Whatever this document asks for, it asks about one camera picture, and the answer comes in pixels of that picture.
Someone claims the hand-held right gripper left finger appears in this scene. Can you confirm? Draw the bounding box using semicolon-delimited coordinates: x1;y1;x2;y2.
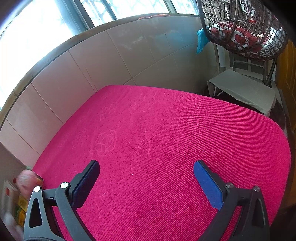
23;160;100;241

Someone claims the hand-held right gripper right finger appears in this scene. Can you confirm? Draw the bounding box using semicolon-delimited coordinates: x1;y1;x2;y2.
194;160;271;241

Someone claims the pink plush ball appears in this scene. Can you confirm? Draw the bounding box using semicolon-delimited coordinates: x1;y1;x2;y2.
15;170;43;200

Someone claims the green orange medicine box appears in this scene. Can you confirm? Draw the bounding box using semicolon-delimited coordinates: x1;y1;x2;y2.
14;195;29;227

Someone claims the pink embossed table cloth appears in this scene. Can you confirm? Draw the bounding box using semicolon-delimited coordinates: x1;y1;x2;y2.
32;85;291;241

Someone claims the grey covered stool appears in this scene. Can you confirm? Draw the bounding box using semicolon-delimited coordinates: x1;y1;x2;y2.
207;69;277;116

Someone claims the yellow wooden door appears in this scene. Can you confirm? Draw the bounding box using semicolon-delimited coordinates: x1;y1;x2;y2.
276;39;296;130

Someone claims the teal cloth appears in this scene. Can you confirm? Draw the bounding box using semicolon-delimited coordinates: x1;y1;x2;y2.
195;29;210;55

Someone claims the red white patterned cushion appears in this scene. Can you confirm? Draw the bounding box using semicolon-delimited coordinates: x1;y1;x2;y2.
208;22;273;55

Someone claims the dark wicker hanging chair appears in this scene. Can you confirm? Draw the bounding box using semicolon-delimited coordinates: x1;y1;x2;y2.
196;0;289;87

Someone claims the red cloth on sill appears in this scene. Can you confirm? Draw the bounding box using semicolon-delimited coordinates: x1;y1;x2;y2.
139;13;170;20

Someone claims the window with metal frame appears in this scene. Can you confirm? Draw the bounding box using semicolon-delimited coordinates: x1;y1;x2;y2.
0;0;199;109

